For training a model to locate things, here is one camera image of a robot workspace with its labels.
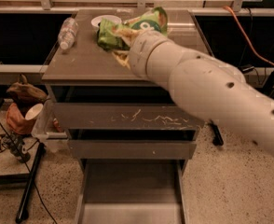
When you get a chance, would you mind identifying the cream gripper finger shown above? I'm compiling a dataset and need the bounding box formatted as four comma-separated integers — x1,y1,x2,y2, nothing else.
112,50,130,69
115,28,141,45

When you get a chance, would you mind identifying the green rice chip bag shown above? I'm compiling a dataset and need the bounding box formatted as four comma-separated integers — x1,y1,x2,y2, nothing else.
97,7,168,50

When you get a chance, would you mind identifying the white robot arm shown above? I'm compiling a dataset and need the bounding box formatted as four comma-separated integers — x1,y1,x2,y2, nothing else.
116,28,274,157

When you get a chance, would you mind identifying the top grey drawer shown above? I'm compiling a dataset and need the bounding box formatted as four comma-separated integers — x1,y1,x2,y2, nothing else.
54,103,204,131

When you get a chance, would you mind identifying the grey drawer cabinet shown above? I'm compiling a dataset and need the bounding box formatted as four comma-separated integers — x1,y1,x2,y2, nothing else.
41,8,223,224

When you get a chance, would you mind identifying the middle grey drawer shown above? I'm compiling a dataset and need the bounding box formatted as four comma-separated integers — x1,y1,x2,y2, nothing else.
68,140,196,160

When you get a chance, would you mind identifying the bottom grey open drawer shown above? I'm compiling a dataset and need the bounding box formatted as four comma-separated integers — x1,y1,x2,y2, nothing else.
75,160,188,224

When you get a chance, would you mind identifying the white bowl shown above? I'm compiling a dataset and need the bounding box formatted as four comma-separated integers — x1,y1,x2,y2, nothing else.
91,15,121,29

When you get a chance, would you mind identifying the clear plastic water bottle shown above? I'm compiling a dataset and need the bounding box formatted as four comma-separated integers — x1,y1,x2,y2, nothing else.
58,17,78,50

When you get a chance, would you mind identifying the white cup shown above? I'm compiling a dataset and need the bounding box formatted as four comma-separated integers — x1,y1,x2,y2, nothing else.
25,104,44,120

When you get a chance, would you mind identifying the clear plastic bin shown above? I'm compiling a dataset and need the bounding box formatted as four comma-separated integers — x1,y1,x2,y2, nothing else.
32,100,68,152

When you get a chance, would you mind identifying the black power adapter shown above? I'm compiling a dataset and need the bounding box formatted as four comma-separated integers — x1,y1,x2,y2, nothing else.
240,64,254,74

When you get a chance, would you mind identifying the black stand leg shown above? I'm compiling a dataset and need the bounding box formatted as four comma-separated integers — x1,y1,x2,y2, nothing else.
15,143,45,224

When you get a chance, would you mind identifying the small grey clamp device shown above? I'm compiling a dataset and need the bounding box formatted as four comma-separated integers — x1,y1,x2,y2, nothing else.
0,133,31,163

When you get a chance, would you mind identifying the orange cable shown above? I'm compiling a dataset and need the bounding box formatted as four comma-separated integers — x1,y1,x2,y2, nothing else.
223,5,274,69

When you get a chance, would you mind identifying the black floor cable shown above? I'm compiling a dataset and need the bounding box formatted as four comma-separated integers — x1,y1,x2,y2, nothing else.
0,108,59,224

